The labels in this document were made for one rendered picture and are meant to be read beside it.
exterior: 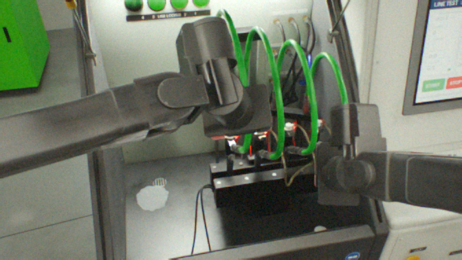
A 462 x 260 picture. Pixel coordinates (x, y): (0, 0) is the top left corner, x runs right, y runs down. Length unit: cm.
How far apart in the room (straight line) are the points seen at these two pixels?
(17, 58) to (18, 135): 309
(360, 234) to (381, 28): 52
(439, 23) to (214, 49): 78
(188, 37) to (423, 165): 30
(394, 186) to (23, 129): 39
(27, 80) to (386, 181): 331
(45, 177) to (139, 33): 176
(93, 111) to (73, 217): 202
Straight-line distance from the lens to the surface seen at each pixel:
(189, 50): 48
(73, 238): 233
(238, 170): 111
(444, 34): 118
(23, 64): 352
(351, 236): 103
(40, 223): 248
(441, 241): 122
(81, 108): 43
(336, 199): 66
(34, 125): 43
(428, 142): 128
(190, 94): 44
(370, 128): 56
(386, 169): 48
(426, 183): 45
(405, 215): 108
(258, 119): 56
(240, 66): 77
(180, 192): 125
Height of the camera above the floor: 173
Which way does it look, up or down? 37 degrees down
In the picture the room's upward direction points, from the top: straight up
